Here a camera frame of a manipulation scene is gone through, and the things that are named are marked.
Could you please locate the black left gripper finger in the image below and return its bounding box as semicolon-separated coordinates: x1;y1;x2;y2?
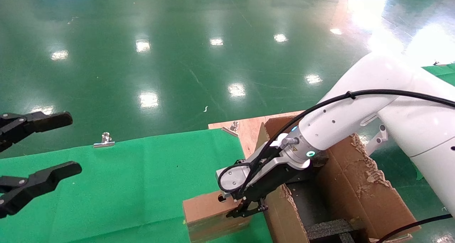
0;161;82;218
0;111;73;153

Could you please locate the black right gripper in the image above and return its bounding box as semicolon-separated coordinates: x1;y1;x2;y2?
226;160;314;218

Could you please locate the small brown cardboard box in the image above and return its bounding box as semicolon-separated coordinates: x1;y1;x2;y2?
182;190;264;243

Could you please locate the large open cardboard carton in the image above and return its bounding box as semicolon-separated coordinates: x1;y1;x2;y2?
256;117;422;243

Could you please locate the large green table cloth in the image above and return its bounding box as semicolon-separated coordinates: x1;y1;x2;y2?
0;128;273;243

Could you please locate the black foam insert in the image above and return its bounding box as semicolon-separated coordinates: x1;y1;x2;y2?
306;218;366;243

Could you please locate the green cloth with clips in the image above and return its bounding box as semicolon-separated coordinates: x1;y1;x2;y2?
414;63;455;181

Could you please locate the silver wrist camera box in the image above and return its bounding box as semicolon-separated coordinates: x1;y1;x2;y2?
216;164;261;198

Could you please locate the silver camera mount bracket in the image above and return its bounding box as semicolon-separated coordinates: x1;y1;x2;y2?
245;138;317;173

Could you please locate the black camera cable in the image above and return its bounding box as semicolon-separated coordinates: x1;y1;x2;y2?
218;90;455;194

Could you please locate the thin black cable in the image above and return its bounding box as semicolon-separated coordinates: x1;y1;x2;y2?
376;215;454;243

